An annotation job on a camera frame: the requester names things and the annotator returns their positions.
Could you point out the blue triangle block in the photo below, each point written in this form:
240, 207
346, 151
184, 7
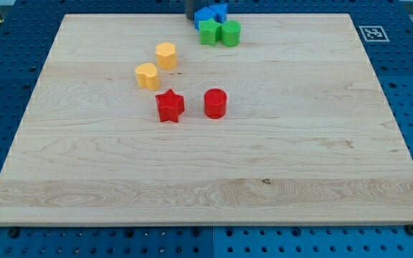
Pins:
220, 11

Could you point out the red cylinder block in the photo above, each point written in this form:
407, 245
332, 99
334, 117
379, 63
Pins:
215, 103

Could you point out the red star block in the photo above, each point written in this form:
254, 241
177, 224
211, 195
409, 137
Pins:
169, 105

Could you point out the wooden board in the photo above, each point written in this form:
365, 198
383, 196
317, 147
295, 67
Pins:
308, 137

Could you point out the yellow heart block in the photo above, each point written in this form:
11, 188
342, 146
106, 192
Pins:
147, 76

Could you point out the yellow hexagon block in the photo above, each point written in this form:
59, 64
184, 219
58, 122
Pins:
166, 55

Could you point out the green star block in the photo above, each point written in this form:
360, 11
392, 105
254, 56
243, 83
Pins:
210, 32

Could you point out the green cylinder block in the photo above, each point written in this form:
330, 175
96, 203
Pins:
231, 31

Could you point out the blue cube block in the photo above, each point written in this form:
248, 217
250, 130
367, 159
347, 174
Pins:
203, 14

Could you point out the dark cylindrical robot tool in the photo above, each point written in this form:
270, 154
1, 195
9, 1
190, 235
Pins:
191, 6

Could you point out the white fiducial marker tag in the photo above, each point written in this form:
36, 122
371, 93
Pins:
373, 33

